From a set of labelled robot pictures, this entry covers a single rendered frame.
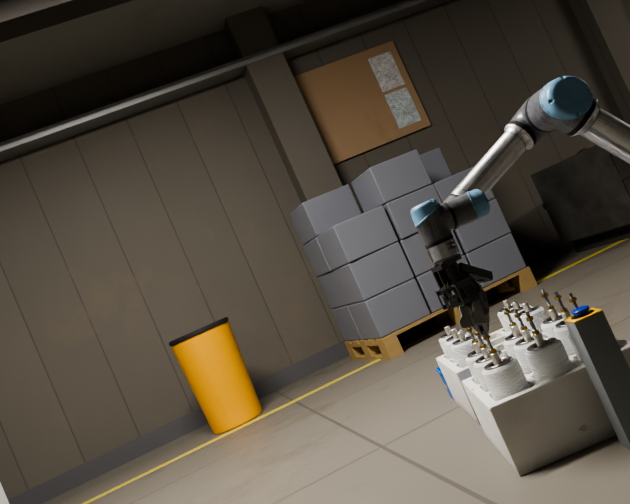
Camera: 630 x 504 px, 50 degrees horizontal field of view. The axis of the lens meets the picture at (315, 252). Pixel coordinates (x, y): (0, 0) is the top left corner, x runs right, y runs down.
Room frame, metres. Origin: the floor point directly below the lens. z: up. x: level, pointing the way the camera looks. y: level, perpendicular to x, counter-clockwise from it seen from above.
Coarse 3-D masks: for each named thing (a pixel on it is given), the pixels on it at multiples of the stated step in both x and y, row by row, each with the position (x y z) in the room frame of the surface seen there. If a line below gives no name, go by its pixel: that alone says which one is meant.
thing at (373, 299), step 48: (336, 192) 4.60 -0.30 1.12; (384, 192) 4.27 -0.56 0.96; (432, 192) 4.37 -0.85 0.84; (336, 240) 4.19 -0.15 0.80; (384, 240) 4.24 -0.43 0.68; (480, 240) 4.42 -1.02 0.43; (336, 288) 4.59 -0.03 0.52; (384, 288) 4.20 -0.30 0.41; (432, 288) 4.29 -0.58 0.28; (528, 288) 4.47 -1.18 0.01; (384, 336) 4.17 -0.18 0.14
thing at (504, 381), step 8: (512, 360) 1.70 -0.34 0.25; (496, 368) 1.69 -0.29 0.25; (504, 368) 1.68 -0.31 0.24; (512, 368) 1.68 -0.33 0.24; (520, 368) 1.70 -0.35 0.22; (488, 376) 1.70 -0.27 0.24; (496, 376) 1.68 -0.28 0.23; (504, 376) 1.68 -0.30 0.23; (512, 376) 1.68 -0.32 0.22; (520, 376) 1.69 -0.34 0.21; (488, 384) 1.71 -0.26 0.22; (496, 384) 1.69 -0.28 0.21; (504, 384) 1.68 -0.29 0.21; (512, 384) 1.67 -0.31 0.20; (520, 384) 1.68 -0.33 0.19; (528, 384) 1.70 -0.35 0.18; (496, 392) 1.70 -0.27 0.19; (504, 392) 1.68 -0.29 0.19; (512, 392) 1.67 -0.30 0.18; (496, 400) 1.71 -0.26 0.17
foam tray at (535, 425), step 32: (480, 384) 1.90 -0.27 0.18; (544, 384) 1.64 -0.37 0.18; (576, 384) 1.64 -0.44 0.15; (480, 416) 1.93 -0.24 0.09; (512, 416) 1.65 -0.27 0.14; (544, 416) 1.64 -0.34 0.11; (576, 416) 1.64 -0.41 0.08; (512, 448) 1.65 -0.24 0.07; (544, 448) 1.65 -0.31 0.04; (576, 448) 1.64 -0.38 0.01
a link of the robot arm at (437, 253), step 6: (450, 240) 1.68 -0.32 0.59; (438, 246) 1.68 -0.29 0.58; (444, 246) 1.68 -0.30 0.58; (450, 246) 1.68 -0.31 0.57; (456, 246) 1.69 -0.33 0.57; (432, 252) 1.69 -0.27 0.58; (438, 252) 1.68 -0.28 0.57; (444, 252) 1.68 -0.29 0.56; (450, 252) 1.68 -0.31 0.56; (456, 252) 1.69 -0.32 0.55; (432, 258) 1.70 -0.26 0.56; (438, 258) 1.68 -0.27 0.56; (444, 258) 1.68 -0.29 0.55
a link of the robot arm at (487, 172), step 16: (512, 128) 1.88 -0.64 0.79; (528, 128) 1.86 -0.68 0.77; (496, 144) 1.88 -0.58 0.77; (512, 144) 1.86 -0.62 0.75; (528, 144) 1.88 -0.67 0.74; (480, 160) 1.88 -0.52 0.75; (496, 160) 1.85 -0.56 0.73; (512, 160) 1.87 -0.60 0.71; (480, 176) 1.84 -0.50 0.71; (496, 176) 1.85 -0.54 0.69; (464, 192) 1.83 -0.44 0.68
